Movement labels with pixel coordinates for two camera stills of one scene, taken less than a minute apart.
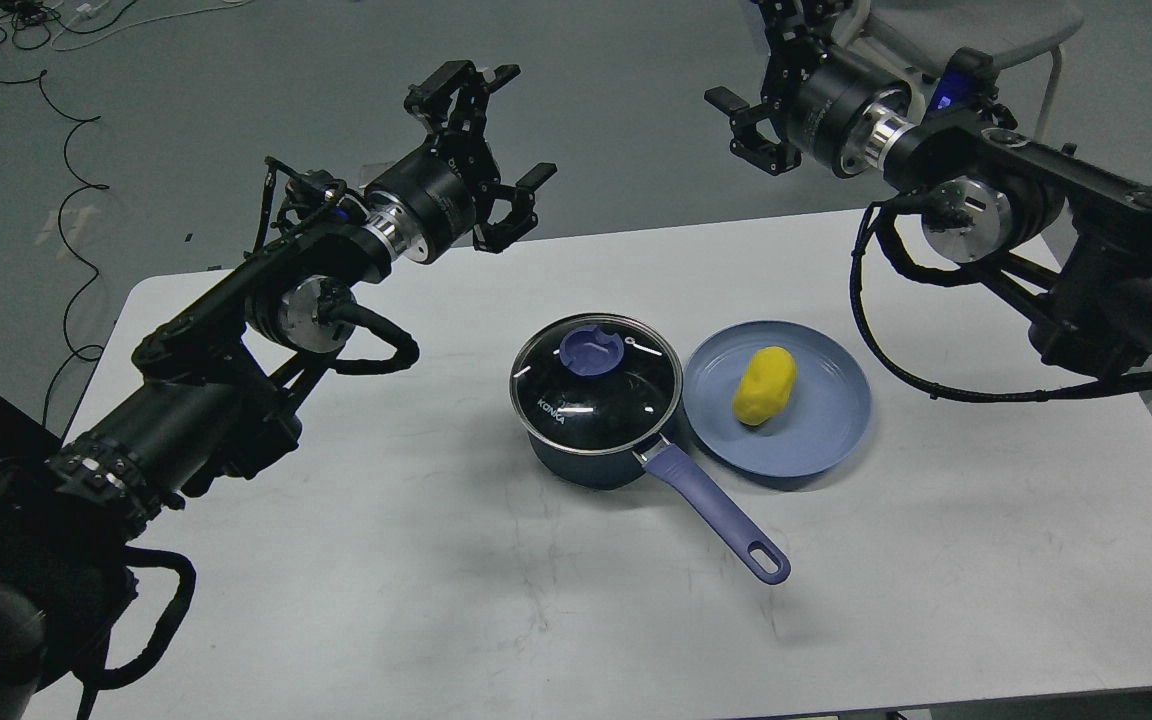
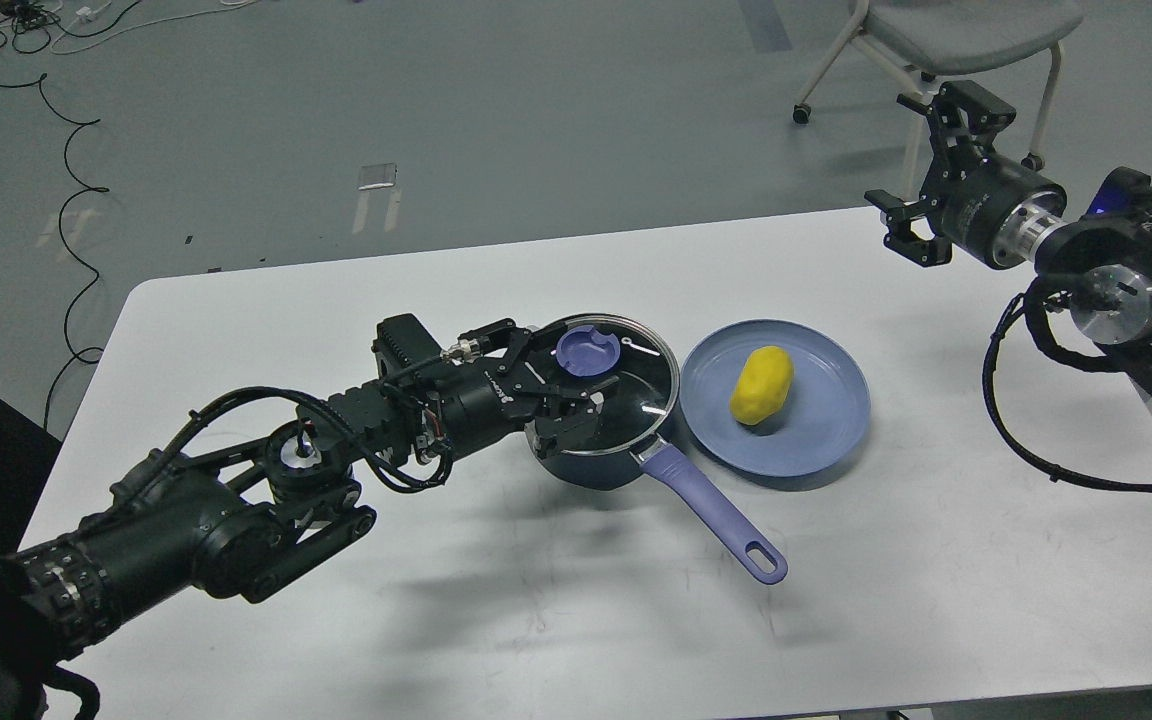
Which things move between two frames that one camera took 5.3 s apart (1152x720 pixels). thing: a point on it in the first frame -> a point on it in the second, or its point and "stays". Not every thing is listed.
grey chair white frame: x=926 y=34 stays
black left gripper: x=426 y=204 -> x=483 y=400
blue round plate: x=816 y=428 stays
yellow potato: x=765 y=384 stays
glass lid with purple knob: x=596 y=383 stays
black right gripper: x=833 y=104 -> x=988 y=206
